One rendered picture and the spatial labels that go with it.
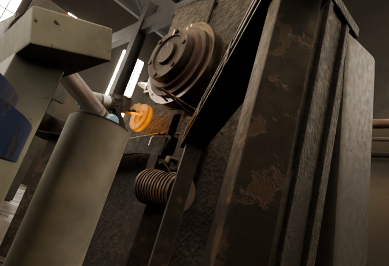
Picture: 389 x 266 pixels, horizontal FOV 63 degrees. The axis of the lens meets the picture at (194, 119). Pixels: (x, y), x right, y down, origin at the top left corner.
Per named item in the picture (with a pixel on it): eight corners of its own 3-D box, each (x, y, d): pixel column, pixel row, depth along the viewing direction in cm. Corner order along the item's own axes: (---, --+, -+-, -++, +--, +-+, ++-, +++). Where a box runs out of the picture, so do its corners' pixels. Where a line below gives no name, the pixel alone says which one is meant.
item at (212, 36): (146, 111, 174) (172, 40, 188) (207, 106, 139) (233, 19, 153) (137, 106, 170) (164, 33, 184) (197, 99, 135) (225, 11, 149)
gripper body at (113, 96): (135, 97, 160) (113, 92, 152) (132, 114, 159) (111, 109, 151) (127, 98, 166) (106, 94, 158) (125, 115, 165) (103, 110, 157)
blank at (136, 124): (139, 108, 176) (134, 105, 174) (156, 104, 166) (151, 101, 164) (130, 134, 170) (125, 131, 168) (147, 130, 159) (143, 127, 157)
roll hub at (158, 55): (147, 86, 163) (164, 40, 172) (183, 79, 143) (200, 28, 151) (139, 80, 160) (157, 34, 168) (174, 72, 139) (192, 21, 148)
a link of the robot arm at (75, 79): (56, 26, 111) (125, 119, 143) (37, 29, 117) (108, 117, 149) (34, 47, 105) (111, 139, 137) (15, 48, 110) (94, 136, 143)
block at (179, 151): (185, 177, 135) (201, 126, 142) (198, 179, 129) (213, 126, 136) (167, 170, 128) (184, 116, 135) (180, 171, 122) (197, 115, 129)
